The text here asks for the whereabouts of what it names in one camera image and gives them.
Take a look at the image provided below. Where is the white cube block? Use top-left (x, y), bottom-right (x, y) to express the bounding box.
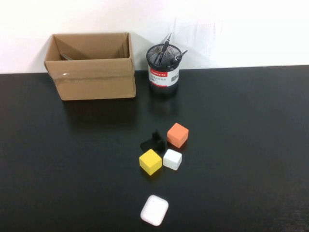
top-left (163, 148), bottom-right (183, 172)

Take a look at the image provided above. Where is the black pen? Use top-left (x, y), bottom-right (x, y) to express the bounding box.
top-left (156, 49), bottom-right (189, 70)

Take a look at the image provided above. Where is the brown cardboard box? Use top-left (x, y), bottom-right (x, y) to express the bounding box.
top-left (43, 32), bottom-right (137, 102)

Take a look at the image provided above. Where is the white earbuds case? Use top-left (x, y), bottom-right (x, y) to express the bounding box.
top-left (140, 195), bottom-right (169, 227)

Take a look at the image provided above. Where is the yellow cube block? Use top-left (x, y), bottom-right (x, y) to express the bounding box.
top-left (139, 148), bottom-right (163, 176)

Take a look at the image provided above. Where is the black plastic bracket piece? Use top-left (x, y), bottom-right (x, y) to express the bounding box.
top-left (140, 130), bottom-right (167, 153)

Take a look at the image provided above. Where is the black mesh pen holder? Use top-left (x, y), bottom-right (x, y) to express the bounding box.
top-left (146, 44), bottom-right (182, 97)

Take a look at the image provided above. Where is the orange cube block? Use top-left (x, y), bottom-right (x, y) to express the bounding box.
top-left (167, 122), bottom-right (190, 149)

